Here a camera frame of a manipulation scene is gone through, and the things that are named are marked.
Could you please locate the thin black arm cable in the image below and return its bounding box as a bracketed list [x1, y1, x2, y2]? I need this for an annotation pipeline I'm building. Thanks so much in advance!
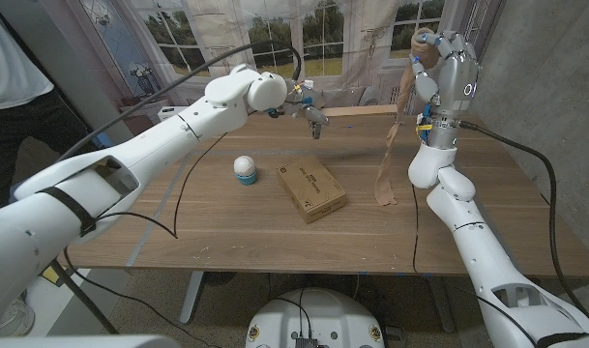
[411, 183, 537, 347]
[64, 132, 227, 348]

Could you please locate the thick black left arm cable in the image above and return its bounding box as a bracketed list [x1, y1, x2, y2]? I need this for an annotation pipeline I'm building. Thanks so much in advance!
[56, 41, 303, 163]

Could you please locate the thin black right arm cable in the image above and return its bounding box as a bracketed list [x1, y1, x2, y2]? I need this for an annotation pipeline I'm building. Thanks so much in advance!
[411, 183, 537, 347]

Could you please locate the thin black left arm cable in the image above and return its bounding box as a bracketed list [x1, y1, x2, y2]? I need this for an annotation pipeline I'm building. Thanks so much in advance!
[64, 132, 227, 348]

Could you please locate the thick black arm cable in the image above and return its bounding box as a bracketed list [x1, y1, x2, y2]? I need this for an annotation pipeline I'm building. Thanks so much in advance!
[460, 120, 589, 334]
[56, 41, 303, 163]

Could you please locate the grey table leg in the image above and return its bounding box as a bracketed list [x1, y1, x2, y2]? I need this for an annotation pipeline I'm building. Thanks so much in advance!
[427, 275, 456, 334]
[179, 270, 203, 325]

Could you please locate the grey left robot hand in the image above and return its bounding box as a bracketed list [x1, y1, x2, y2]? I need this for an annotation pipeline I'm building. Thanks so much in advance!
[274, 79, 332, 130]

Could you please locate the black stand leg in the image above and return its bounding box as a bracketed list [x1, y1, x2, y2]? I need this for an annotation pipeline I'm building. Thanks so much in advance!
[49, 260, 121, 334]

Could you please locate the printed window backdrop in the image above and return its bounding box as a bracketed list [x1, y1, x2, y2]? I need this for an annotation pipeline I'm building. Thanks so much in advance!
[42, 0, 506, 146]

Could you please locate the beige elastic arm wrap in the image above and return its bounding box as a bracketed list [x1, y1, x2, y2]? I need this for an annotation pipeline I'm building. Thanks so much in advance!
[373, 27, 440, 207]

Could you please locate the white power strip box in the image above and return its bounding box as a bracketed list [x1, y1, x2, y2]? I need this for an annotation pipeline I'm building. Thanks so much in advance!
[157, 105, 189, 122]

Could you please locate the white baseball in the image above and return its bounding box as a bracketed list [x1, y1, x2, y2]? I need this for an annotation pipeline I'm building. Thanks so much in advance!
[233, 155, 257, 178]

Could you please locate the person in white shirt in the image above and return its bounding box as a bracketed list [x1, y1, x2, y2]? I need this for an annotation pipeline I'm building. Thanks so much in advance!
[0, 0, 95, 338]

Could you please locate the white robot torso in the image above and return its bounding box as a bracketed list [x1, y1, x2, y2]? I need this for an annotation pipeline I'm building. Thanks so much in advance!
[244, 288, 386, 348]

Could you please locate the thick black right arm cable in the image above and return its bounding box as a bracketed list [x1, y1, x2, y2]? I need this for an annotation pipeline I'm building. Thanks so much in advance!
[460, 120, 589, 334]

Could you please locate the brown cardboard package box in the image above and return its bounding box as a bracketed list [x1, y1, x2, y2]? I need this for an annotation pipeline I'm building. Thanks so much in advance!
[276, 154, 347, 225]

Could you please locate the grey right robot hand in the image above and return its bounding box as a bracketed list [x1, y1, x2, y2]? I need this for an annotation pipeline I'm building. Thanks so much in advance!
[408, 29, 481, 120]

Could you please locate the light wooden slat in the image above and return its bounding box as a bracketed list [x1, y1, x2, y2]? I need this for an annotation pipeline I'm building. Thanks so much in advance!
[320, 104, 399, 118]

